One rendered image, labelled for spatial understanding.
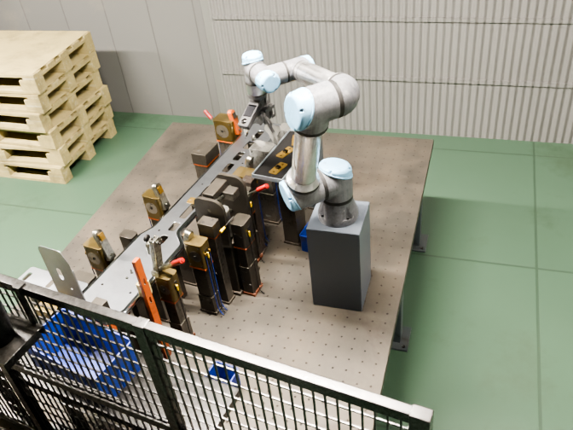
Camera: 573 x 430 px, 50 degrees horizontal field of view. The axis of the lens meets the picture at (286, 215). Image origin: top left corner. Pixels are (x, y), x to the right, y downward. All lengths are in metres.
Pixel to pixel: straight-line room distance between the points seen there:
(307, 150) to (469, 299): 1.86
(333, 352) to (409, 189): 1.08
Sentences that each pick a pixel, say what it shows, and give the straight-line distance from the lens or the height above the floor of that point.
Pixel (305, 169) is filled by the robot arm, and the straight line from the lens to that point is 1.97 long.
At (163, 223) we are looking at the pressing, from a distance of 2.55.
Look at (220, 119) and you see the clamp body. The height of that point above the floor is 1.06.
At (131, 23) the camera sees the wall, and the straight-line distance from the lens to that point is 5.34.
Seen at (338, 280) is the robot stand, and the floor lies 0.86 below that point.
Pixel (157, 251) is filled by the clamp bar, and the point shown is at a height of 1.16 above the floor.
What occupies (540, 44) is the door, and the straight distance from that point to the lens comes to 4.56.
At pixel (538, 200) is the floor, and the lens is 4.29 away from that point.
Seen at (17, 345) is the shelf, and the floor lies 1.43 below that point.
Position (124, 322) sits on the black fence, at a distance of 1.40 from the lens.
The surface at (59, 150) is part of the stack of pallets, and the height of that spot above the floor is 0.29.
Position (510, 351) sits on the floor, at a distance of 3.32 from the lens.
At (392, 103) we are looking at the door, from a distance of 4.80.
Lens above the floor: 2.51
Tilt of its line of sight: 38 degrees down
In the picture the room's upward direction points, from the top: 7 degrees counter-clockwise
